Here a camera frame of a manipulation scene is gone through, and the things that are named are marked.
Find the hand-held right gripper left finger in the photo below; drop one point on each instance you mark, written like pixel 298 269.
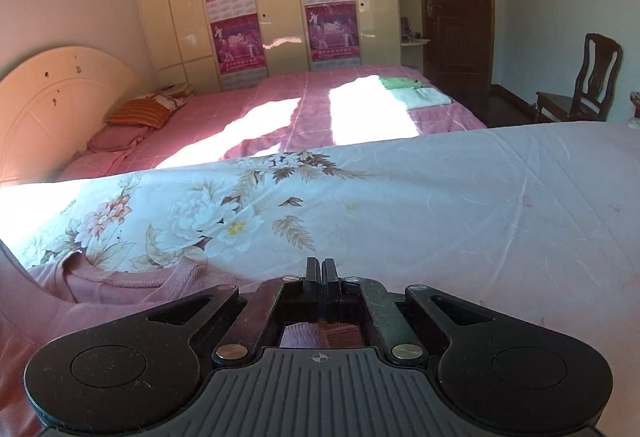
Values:
pixel 313 287

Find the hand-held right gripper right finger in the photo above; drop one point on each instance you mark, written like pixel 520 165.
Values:
pixel 330 287

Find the pink sweater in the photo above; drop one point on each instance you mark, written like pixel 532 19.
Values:
pixel 100 307

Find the floral bed sheet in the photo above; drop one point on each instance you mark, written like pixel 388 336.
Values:
pixel 450 217

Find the pink checked bedspread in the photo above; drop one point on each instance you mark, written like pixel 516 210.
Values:
pixel 310 92

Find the white folded cloth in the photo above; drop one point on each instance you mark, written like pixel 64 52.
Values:
pixel 420 99

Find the green folded cloth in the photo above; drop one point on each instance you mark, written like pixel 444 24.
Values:
pixel 400 83

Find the white patterned pillow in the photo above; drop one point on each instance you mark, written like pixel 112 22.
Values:
pixel 175 101

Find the orange striped pillow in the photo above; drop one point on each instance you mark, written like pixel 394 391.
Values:
pixel 140 113

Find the pink pillow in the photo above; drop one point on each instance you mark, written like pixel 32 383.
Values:
pixel 115 137

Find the cream bed headboard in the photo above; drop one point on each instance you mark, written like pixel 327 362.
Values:
pixel 50 107

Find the dark wooden chair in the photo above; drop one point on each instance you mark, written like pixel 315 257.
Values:
pixel 597 67

